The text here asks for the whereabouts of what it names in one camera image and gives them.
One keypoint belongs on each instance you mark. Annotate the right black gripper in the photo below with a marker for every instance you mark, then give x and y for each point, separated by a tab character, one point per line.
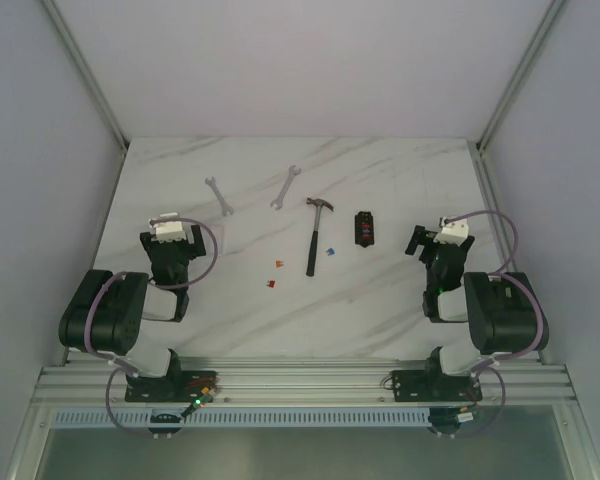
424	237

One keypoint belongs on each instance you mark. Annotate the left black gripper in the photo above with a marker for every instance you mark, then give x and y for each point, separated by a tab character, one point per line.
195	241

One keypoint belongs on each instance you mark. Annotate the black fuse box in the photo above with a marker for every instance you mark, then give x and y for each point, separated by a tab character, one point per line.
364	235

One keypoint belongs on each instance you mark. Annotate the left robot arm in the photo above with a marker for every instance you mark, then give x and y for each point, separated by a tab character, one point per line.
108	310

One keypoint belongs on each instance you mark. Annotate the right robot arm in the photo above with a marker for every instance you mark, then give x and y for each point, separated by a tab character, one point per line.
501	311

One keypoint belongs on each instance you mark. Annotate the clear fuse box lid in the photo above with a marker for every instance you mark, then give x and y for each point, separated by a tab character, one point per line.
218	231

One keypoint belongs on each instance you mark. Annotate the left silver wrench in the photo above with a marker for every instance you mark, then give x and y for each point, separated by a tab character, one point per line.
226	209

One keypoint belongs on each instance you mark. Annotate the silver wrench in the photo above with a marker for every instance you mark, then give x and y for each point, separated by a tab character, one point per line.
278	201
226	209

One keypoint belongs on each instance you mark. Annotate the right silver wrench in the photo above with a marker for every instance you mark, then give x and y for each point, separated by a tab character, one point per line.
278	201

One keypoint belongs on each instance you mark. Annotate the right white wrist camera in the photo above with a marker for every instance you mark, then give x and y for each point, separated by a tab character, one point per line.
453	232

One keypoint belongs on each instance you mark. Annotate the black handled claw hammer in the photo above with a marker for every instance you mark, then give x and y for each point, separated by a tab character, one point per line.
319	205

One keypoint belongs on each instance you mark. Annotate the left aluminium frame post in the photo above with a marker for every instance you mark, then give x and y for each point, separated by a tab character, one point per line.
87	77

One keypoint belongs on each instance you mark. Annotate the aluminium frame post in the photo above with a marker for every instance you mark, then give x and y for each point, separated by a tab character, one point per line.
522	71
87	77

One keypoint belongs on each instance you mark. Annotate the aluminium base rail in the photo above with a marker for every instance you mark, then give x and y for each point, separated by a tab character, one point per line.
303	382

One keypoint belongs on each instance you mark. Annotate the grey slotted cable duct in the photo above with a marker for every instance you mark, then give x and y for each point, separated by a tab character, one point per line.
225	417

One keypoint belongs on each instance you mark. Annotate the right aluminium frame post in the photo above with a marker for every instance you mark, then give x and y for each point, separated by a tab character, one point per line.
522	71

